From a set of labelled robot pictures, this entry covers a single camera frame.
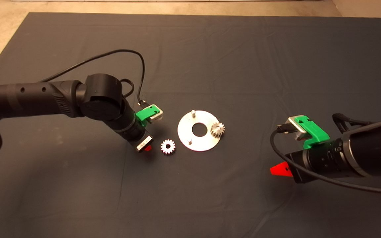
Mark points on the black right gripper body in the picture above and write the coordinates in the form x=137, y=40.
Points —
x=316, y=162

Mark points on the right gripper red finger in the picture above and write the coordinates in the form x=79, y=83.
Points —
x=280, y=170

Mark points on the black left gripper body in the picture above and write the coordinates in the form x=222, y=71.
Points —
x=137, y=137

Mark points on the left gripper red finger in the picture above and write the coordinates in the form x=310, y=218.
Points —
x=148, y=148

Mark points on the small steel planetary gear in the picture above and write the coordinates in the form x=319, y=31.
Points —
x=164, y=147
x=213, y=133

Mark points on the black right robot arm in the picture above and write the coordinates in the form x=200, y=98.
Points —
x=375, y=148

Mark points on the round metal carrier plate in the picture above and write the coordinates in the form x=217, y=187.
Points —
x=185, y=132

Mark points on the dark grey table cloth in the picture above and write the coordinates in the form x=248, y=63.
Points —
x=243, y=66

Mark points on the green left camera mount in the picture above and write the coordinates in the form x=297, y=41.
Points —
x=145, y=113

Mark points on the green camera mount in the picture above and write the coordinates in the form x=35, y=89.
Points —
x=145, y=113
x=313, y=132

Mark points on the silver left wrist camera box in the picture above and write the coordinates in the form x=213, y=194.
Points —
x=157, y=116

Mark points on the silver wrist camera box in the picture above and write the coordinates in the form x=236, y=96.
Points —
x=157, y=116
x=293, y=126

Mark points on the green right camera mount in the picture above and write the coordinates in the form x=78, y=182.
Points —
x=313, y=132

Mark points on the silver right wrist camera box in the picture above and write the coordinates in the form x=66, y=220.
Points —
x=293, y=126

